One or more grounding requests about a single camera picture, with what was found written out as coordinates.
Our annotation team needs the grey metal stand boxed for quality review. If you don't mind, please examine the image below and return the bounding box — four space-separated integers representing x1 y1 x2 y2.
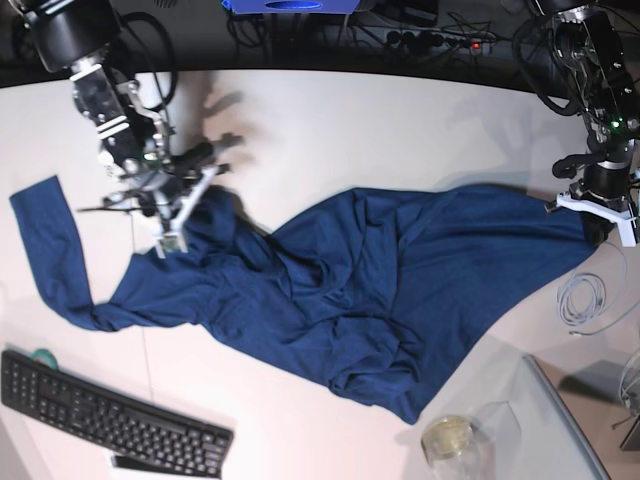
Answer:
557 358 640 451

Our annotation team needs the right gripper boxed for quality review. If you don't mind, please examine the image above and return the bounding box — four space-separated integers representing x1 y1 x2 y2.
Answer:
77 133 244 258

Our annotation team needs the clear glass jar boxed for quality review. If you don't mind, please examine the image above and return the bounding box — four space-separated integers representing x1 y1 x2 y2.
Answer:
420 401 522 480

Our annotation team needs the blue box at top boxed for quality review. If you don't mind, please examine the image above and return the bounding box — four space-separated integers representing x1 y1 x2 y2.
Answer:
221 0 359 15

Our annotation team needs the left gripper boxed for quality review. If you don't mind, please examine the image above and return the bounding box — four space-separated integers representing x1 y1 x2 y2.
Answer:
545 159 639 248

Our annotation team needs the green tape roll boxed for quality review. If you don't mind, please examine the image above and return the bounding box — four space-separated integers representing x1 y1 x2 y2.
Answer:
30 348 58 370

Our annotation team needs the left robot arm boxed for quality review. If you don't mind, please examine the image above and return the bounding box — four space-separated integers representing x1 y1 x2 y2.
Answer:
511 1 639 247

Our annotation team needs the black keyboard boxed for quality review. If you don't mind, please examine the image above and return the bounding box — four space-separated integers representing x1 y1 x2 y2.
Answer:
1 350 234 479

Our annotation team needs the black power strip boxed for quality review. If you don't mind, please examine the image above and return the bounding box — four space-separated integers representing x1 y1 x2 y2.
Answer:
384 29 499 55

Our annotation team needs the blue t-shirt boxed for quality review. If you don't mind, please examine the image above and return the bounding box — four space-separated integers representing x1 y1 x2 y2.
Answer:
10 178 593 424

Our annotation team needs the coiled light blue cable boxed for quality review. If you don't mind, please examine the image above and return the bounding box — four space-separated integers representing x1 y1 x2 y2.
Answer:
555 239 640 337

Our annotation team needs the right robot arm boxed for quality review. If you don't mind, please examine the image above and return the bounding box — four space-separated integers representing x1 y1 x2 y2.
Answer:
11 1 243 257

